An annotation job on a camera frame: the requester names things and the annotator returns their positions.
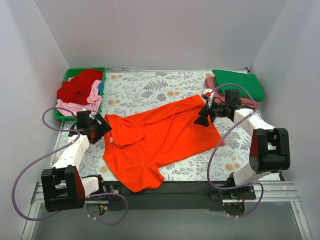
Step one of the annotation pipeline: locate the pink t shirt in bin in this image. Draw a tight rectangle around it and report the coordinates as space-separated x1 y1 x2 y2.
56 79 103 117

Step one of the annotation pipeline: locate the folded dusty pink t shirt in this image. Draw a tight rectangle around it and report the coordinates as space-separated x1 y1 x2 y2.
204 76 255 109

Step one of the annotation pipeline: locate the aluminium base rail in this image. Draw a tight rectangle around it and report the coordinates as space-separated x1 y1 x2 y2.
22 181 312 240

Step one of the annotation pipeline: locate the green plastic bin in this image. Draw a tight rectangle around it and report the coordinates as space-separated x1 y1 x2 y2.
54 66 106 122

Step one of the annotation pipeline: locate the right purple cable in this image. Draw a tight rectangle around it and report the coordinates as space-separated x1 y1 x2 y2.
206 83 264 219

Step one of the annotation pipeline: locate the red t shirt in bin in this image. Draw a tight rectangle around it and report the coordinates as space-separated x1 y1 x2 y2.
56 68 103 103

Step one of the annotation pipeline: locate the folded green t shirt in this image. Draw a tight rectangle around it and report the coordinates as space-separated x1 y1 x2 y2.
212 69 265 102

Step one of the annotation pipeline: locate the blue garment in bin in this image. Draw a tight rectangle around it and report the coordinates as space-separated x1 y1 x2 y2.
98 82 104 96

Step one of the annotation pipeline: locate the orange t shirt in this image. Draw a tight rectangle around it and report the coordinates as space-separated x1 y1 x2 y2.
103 95 221 193

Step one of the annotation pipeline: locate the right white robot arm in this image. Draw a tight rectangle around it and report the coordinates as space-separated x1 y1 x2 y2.
194 88 291 199

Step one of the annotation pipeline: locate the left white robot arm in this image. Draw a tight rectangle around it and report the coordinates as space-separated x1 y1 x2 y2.
41 110 112 212

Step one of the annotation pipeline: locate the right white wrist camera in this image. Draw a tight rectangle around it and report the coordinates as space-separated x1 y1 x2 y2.
200 88 215 108

